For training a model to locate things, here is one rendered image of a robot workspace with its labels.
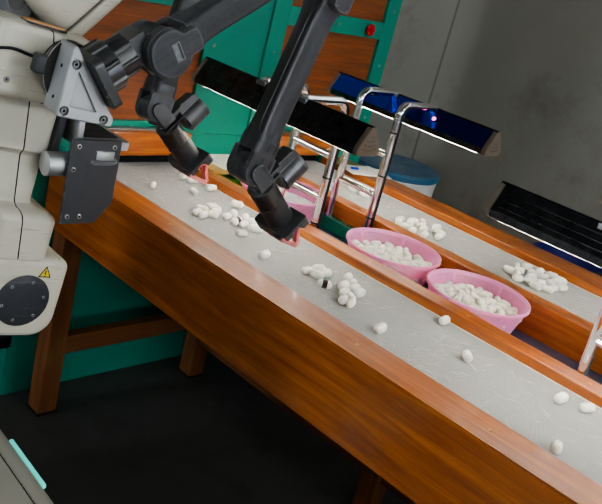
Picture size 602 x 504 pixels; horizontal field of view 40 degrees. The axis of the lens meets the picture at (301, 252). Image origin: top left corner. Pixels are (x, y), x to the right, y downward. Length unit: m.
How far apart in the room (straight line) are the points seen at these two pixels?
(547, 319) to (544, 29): 2.34
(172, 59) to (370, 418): 0.74
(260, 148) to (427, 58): 3.19
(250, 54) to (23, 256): 1.32
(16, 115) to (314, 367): 0.72
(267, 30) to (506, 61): 1.93
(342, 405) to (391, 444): 0.13
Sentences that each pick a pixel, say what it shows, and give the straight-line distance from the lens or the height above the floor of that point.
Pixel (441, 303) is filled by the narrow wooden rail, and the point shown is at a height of 0.77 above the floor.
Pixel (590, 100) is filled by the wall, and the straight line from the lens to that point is 4.13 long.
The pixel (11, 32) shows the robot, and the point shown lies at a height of 1.22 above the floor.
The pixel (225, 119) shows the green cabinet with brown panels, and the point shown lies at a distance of 2.69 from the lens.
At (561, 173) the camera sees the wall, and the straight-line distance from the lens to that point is 4.18.
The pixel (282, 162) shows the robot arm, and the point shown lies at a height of 1.05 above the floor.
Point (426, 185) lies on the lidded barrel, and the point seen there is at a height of 0.54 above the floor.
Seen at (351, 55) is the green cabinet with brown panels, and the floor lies 1.14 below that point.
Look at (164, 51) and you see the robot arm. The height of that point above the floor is 1.24.
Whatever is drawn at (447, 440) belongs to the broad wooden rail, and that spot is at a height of 0.73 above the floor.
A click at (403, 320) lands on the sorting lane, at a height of 0.74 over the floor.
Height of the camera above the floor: 1.44
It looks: 20 degrees down
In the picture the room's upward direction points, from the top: 15 degrees clockwise
